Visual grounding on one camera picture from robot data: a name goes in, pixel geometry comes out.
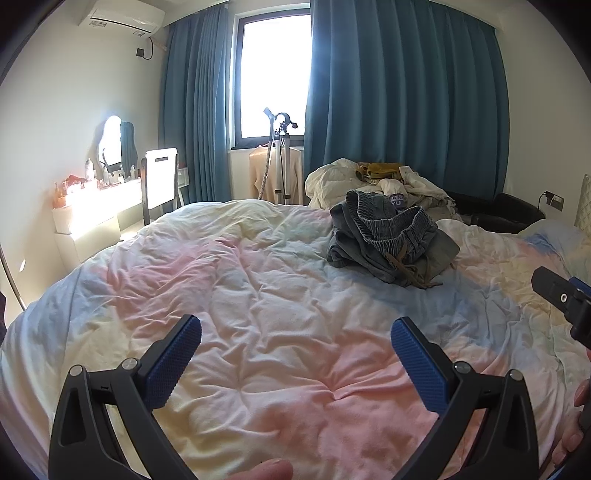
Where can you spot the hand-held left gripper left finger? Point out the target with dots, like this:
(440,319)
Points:
(178,355)

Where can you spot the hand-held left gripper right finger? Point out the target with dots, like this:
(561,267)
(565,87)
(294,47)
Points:
(420,360)

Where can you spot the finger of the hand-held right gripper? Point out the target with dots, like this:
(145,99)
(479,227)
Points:
(581,285)
(556,293)

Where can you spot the grey-blue denim pants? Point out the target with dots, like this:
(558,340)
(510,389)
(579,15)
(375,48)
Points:
(383,235)

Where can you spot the person's left hand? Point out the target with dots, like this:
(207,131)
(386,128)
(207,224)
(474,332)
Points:
(263,470)

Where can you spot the person's right hand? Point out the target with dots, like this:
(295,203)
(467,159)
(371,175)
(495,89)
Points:
(570,438)

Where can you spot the pastel pillow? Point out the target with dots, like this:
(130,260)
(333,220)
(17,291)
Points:
(554,240)

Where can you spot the pastel bed duvet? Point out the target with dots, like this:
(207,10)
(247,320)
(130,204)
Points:
(258,286)

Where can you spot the purple printed garment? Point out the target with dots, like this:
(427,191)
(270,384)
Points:
(396,201)

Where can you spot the white vanity desk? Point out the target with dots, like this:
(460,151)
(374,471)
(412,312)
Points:
(92,217)

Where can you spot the white chair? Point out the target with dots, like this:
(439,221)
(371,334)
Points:
(159,180)

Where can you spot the curved metal tube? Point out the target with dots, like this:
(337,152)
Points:
(11,281)

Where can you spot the beige hanging garment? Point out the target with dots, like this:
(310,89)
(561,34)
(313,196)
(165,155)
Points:
(255,177)

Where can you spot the mustard yellow garment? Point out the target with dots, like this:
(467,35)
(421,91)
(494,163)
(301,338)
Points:
(376,170)

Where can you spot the cluster of desk cosmetics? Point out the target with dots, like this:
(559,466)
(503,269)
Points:
(71,187)

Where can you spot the cream puffy jacket pile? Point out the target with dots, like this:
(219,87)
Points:
(328,180)

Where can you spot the white spray bottle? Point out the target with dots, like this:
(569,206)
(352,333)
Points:
(88,170)

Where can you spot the narrow teal curtain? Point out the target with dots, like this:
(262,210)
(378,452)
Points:
(198,115)

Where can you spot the wide teal curtain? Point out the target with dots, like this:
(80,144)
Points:
(406,92)

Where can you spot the dark framed window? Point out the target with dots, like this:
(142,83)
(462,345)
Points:
(272,78)

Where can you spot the wall socket with charger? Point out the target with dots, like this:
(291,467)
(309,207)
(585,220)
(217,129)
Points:
(555,201)

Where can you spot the white wall air conditioner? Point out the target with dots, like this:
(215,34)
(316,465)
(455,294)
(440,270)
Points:
(124,16)

